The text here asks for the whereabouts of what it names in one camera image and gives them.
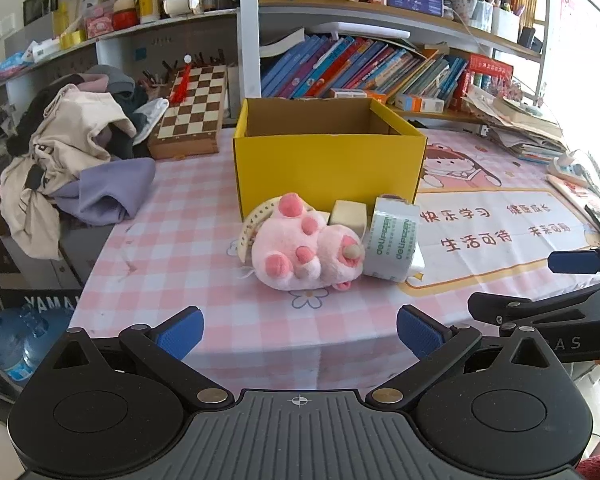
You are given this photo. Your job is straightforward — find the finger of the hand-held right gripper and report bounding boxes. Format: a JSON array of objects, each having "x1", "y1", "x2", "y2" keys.
[
  {"x1": 547, "y1": 245, "x2": 600, "y2": 279},
  {"x1": 467, "y1": 280, "x2": 600, "y2": 336}
]

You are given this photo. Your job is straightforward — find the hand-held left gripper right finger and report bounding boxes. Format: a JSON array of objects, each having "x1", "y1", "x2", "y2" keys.
[{"x1": 365, "y1": 304, "x2": 557, "y2": 407}]

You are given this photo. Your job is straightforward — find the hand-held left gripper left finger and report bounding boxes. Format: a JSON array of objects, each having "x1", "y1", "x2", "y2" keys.
[{"x1": 46, "y1": 306, "x2": 234, "y2": 407}]

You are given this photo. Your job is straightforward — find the white packing tape roll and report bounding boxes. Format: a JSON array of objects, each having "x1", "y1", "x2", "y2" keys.
[{"x1": 362, "y1": 195, "x2": 422, "y2": 283}]

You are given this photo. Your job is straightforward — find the cream rectangular block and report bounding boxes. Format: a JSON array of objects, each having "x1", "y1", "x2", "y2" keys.
[{"x1": 329, "y1": 200, "x2": 369, "y2": 235}]

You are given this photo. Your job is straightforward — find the pink plush toy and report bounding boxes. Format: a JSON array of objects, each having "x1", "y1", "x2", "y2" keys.
[{"x1": 250, "y1": 192, "x2": 368, "y2": 292}]

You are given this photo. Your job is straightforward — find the yellow cardboard box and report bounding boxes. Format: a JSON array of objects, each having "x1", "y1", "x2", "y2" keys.
[{"x1": 232, "y1": 97, "x2": 428, "y2": 221}]

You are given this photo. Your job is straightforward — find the pink checked desktop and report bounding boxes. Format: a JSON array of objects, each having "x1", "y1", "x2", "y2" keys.
[{"x1": 70, "y1": 127, "x2": 600, "y2": 396}]

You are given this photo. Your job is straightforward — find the pink cover book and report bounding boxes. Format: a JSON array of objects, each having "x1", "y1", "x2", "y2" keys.
[{"x1": 547, "y1": 175, "x2": 600, "y2": 241}]

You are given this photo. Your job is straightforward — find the white power strip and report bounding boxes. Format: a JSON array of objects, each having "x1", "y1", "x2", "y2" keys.
[{"x1": 552, "y1": 150, "x2": 600, "y2": 188}]

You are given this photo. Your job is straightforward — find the blue water jug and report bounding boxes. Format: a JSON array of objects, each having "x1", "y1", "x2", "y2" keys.
[
  {"x1": 0, "y1": 302, "x2": 31, "y2": 385},
  {"x1": 20, "y1": 305, "x2": 77, "y2": 375}
]

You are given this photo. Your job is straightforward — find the messy stack of papers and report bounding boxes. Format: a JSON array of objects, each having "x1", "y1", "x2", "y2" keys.
[{"x1": 462, "y1": 85, "x2": 570, "y2": 163}]

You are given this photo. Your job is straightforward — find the black carton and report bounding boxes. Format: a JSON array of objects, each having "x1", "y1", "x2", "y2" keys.
[{"x1": 0, "y1": 212, "x2": 101, "y2": 312}]

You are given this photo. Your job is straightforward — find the lavender sweatshirt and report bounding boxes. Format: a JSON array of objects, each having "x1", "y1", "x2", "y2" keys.
[{"x1": 55, "y1": 157, "x2": 157, "y2": 225}]

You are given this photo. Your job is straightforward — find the red boxed book set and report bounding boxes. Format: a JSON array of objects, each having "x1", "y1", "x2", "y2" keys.
[{"x1": 452, "y1": 53, "x2": 515, "y2": 111}]

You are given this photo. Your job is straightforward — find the orange white medicine box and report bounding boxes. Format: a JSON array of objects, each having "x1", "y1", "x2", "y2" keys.
[
  {"x1": 330, "y1": 88, "x2": 388, "y2": 106},
  {"x1": 394, "y1": 94, "x2": 446, "y2": 113}
]

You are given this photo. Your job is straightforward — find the wooden chess board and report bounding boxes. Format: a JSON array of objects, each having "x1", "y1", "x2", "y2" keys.
[{"x1": 147, "y1": 64, "x2": 229, "y2": 161}]

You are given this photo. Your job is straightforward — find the cream hooded garment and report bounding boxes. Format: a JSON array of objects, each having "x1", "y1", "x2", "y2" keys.
[{"x1": 0, "y1": 82, "x2": 138, "y2": 262}]

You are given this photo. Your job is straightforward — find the white pen holder box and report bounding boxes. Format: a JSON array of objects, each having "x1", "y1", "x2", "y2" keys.
[{"x1": 491, "y1": 6, "x2": 522, "y2": 43}]

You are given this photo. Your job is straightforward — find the red tassel ornament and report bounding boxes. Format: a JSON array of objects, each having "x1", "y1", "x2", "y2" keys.
[{"x1": 167, "y1": 54, "x2": 194, "y2": 107}]

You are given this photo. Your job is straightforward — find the dark grey clothes pile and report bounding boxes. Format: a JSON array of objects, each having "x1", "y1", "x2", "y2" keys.
[{"x1": 77, "y1": 65, "x2": 171, "y2": 158}]

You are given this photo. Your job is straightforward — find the clear pen holder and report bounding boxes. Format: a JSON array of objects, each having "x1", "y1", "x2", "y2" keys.
[{"x1": 452, "y1": 0, "x2": 495, "y2": 33}]

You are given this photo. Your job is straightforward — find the row of leaning paperback books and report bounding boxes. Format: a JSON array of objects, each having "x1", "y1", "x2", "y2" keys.
[{"x1": 260, "y1": 34, "x2": 470, "y2": 104}]

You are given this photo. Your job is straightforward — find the white wooden bookshelf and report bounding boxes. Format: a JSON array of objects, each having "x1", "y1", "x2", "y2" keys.
[{"x1": 0, "y1": 0, "x2": 553, "y2": 133}]

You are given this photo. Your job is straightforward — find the white desk lamp bar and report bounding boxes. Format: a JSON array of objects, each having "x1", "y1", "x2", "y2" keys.
[{"x1": 307, "y1": 21, "x2": 412, "y2": 41}]

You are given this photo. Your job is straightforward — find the white tissue packet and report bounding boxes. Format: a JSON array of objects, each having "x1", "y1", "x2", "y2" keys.
[{"x1": 30, "y1": 40, "x2": 62, "y2": 63}]

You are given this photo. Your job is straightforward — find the blue wipes packet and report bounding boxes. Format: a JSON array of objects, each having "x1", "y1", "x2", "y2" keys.
[{"x1": 0, "y1": 52, "x2": 36, "y2": 81}]

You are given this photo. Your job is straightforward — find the pink printed box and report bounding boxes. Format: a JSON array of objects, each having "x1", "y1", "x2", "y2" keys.
[{"x1": 84, "y1": 12, "x2": 115, "y2": 39}]

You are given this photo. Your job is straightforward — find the red round jar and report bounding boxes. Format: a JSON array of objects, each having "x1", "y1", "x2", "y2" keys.
[{"x1": 112, "y1": 0, "x2": 141, "y2": 31}]

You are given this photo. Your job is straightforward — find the dark picture frame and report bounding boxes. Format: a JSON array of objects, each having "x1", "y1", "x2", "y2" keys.
[{"x1": 22, "y1": 0, "x2": 59, "y2": 26}]

